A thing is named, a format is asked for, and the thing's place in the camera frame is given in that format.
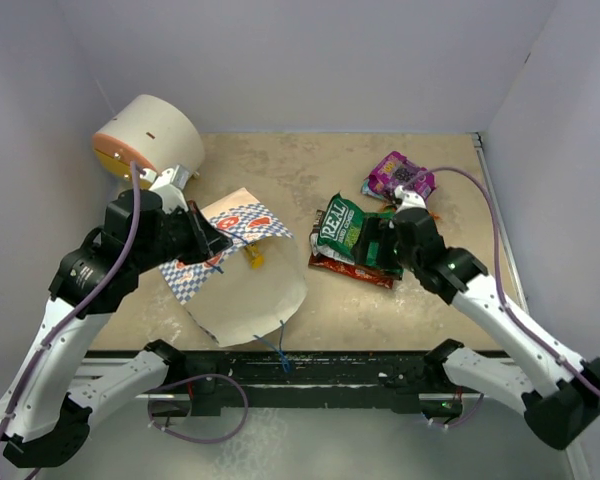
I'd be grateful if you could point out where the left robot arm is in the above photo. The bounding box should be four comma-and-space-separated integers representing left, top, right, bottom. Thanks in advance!
0, 189, 233, 471

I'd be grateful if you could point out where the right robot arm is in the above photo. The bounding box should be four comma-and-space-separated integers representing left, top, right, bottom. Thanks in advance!
353, 207, 600, 450

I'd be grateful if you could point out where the yellow snack packet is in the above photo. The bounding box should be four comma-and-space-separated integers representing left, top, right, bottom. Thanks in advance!
244, 243, 264, 269

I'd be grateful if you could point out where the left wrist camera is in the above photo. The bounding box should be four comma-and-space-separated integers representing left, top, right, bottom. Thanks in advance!
135, 164, 191, 213

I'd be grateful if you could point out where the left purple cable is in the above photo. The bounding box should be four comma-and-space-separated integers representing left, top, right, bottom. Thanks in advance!
0, 160, 142, 471

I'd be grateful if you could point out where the orange snack packet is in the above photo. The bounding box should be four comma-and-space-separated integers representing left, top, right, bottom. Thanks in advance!
380, 204, 441, 221

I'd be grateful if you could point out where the dark brown snack packet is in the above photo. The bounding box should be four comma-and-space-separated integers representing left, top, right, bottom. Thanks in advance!
309, 210, 326, 251

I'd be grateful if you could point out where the red chips bag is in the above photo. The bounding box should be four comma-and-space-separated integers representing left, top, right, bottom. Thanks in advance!
308, 254, 395, 290

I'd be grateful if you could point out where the green Real chips bag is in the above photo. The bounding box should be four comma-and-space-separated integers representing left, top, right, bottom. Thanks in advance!
315, 194, 403, 279

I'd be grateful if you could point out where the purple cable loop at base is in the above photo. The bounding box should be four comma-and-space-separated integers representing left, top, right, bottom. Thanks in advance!
147, 372, 250, 445

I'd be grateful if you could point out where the teal snack packet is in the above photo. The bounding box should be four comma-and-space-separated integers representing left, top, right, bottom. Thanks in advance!
361, 179, 385, 200

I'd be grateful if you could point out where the white cylindrical container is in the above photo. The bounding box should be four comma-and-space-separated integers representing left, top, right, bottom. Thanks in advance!
92, 94, 205, 181

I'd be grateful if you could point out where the checkered paper bag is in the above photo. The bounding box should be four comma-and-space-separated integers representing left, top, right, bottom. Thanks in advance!
159, 188, 308, 348

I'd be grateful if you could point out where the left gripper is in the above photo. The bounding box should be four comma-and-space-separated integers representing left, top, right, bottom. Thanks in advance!
134, 200, 233, 273

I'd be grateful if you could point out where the purple snack packet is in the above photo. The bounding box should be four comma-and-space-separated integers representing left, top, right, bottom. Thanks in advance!
367, 151, 436, 199

